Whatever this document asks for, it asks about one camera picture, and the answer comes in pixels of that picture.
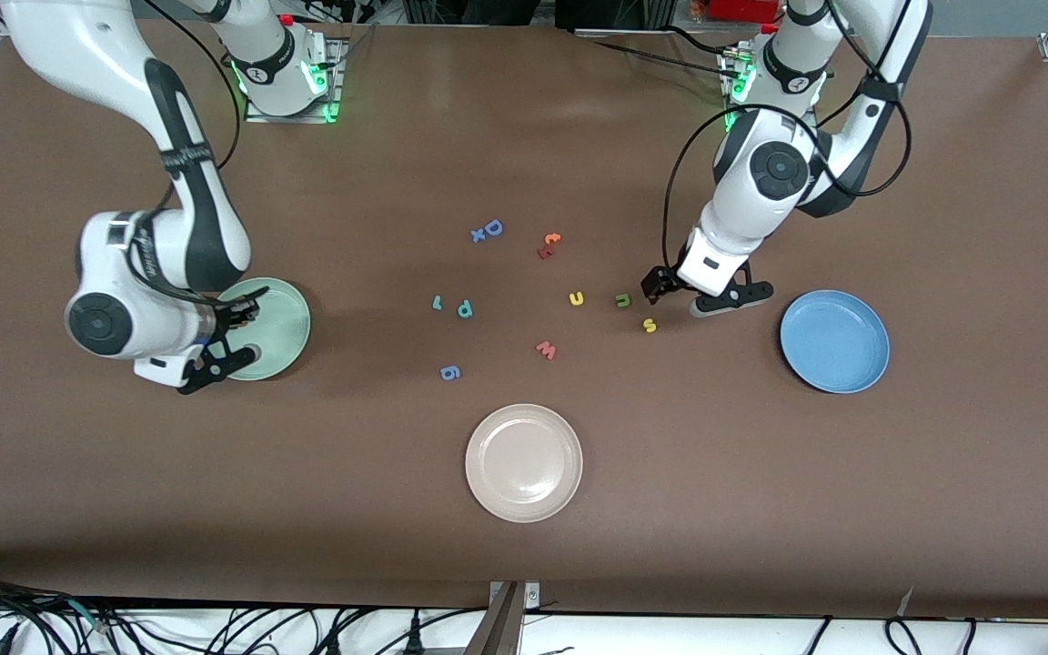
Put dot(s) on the pink foam letter w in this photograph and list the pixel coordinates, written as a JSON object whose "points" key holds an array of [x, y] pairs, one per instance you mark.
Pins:
{"points": [[547, 351]]}

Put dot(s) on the metal table edge bracket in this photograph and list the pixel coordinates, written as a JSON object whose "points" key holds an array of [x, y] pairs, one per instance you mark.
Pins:
{"points": [[501, 628]]}

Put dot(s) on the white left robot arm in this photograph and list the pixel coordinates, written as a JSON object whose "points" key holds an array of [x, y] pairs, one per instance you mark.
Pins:
{"points": [[733, 218]]}

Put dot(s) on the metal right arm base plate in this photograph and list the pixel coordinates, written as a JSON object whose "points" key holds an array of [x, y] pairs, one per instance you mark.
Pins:
{"points": [[336, 86]]}

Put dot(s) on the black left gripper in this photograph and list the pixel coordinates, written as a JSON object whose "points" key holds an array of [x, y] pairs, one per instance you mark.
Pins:
{"points": [[655, 283]]}

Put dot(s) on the black power plug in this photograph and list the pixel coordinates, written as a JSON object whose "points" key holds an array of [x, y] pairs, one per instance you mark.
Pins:
{"points": [[414, 637], [333, 641]]}

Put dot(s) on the beige round plate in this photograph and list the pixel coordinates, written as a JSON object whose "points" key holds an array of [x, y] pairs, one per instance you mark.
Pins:
{"points": [[524, 464]]}

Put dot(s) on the blue foam letter D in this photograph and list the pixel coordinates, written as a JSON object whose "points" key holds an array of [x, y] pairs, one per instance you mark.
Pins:
{"points": [[488, 226]]}

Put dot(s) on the red box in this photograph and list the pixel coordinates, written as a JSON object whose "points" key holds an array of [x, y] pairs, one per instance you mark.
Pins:
{"points": [[742, 9]]}

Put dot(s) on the blue round plate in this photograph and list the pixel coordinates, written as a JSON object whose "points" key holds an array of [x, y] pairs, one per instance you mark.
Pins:
{"points": [[833, 341]]}

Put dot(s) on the mint green round plate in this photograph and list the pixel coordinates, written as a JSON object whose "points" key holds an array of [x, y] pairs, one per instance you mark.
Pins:
{"points": [[283, 337]]}

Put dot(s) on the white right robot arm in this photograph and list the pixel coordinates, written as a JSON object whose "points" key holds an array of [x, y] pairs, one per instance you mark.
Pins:
{"points": [[201, 227]]}

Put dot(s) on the blue foam number six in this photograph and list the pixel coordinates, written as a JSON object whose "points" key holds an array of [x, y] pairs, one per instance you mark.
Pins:
{"points": [[443, 372]]}

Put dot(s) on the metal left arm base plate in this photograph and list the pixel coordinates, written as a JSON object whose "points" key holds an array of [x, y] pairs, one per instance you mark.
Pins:
{"points": [[726, 82]]}

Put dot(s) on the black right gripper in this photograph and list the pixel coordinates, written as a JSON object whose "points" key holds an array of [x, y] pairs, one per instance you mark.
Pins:
{"points": [[231, 317]]}

